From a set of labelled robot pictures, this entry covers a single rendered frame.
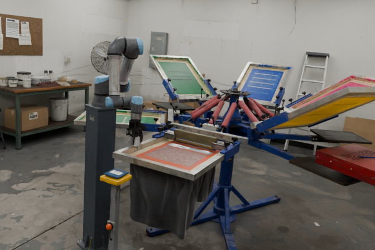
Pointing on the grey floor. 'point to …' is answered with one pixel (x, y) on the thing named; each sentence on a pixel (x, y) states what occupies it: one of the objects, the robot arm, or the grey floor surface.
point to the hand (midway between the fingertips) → (135, 146)
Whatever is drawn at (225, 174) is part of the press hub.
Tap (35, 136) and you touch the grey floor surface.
